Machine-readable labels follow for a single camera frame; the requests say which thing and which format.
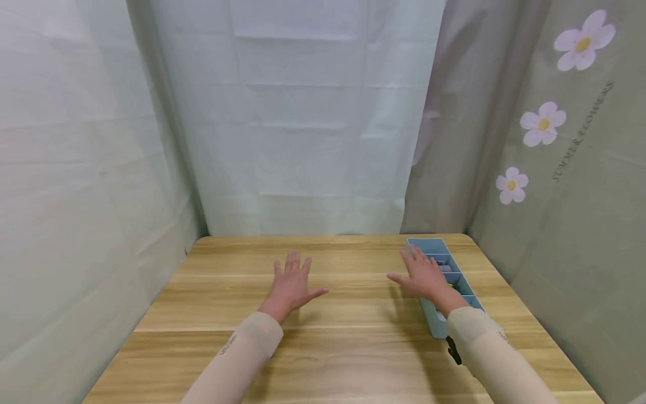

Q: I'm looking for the blue plastic organizer tray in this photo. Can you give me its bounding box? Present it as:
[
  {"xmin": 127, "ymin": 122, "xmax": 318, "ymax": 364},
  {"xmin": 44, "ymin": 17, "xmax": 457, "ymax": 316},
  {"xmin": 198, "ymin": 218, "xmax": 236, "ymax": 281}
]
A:
[{"xmin": 406, "ymin": 237, "xmax": 487, "ymax": 339}]

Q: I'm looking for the person's right hand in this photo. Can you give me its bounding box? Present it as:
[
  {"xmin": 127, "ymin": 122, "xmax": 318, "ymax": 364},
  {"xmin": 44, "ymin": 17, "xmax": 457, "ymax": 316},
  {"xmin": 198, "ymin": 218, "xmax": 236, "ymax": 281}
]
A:
[{"xmin": 386, "ymin": 244, "xmax": 470, "ymax": 318}]

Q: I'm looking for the person's left hand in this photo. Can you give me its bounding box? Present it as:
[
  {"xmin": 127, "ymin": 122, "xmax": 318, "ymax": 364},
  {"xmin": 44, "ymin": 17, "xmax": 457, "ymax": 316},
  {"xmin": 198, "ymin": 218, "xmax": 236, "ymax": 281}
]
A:
[{"xmin": 258, "ymin": 250, "xmax": 330, "ymax": 325}]

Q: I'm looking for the black wrist band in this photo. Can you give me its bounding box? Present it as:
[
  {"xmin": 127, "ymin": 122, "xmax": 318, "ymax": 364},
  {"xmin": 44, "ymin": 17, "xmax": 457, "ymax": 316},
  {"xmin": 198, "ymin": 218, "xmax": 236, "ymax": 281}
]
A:
[{"xmin": 445, "ymin": 335, "xmax": 464, "ymax": 366}]

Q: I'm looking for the person's left forearm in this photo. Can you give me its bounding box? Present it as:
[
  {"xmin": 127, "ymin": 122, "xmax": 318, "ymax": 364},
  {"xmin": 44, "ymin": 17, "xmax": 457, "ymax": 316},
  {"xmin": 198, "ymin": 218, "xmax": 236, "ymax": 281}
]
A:
[{"xmin": 180, "ymin": 311, "xmax": 285, "ymax": 404}]

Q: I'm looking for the person's right forearm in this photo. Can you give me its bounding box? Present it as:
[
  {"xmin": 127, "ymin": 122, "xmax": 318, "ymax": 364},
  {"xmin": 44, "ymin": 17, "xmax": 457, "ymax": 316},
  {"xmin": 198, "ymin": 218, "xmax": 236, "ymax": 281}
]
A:
[{"xmin": 446, "ymin": 306, "xmax": 562, "ymax": 404}]

